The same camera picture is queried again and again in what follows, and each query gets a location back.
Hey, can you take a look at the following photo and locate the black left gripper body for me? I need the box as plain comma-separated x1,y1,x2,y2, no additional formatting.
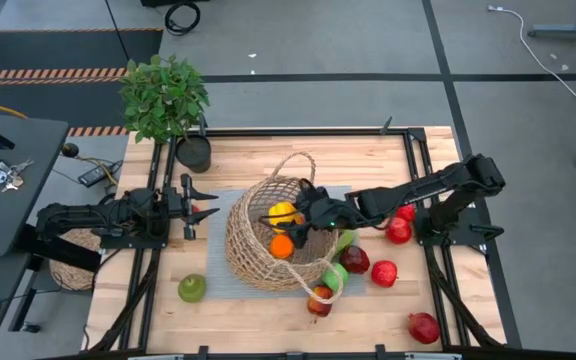
163,173,195,241

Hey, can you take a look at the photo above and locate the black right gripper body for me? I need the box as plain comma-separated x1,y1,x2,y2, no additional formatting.
292,178,364,250

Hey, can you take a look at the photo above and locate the yellow bell pepper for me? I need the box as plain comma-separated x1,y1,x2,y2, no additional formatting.
267,201,305,234

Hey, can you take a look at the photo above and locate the orange fruit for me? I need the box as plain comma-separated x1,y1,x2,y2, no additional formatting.
269,233,296,260

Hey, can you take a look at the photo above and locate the green elongated vegetable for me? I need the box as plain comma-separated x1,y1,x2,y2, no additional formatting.
336,228,359,254

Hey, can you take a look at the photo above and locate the woven straw basket with handles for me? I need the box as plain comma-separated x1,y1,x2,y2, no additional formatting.
224,151,345,305

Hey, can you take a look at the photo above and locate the dark red apple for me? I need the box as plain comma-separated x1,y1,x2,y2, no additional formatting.
339,244,371,275

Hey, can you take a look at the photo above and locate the bright red round fruit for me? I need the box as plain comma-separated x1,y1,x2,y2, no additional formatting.
370,259,399,289
385,217,413,245

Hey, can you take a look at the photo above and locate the red apple with yellow streaks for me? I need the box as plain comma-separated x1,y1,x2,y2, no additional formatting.
306,284,334,318

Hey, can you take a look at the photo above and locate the grey woven placemat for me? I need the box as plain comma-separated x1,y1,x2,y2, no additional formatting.
205,185,367,300

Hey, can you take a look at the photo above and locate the red bell pepper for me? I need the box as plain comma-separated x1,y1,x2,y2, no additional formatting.
395,203,417,224

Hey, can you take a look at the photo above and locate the green potted plant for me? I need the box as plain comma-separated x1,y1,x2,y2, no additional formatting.
119,53,214,174

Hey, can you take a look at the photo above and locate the round woven seat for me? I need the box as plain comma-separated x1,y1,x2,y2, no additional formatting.
49,222,102,292

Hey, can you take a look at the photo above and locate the dark red pomegranate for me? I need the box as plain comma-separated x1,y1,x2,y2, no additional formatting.
407,312,442,345

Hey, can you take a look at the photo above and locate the black desk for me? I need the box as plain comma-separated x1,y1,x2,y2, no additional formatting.
0,112,103,335

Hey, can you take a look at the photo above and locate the black equipment base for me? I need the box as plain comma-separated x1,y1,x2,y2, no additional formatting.
140,0,210,8

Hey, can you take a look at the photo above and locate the black hazard striped floor mat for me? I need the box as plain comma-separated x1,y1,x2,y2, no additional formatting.
0,28,164,137

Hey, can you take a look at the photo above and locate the table with grey legs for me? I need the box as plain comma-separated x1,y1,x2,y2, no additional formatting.
527,0,576,41

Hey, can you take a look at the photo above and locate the black metal table frame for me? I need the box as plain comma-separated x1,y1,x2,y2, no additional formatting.
83,115,523,360

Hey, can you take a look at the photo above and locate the coiled black cable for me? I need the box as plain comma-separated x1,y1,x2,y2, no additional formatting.
164,1,202,37

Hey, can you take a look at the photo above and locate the white floor cable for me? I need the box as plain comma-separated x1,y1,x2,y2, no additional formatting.
487,4,576,102

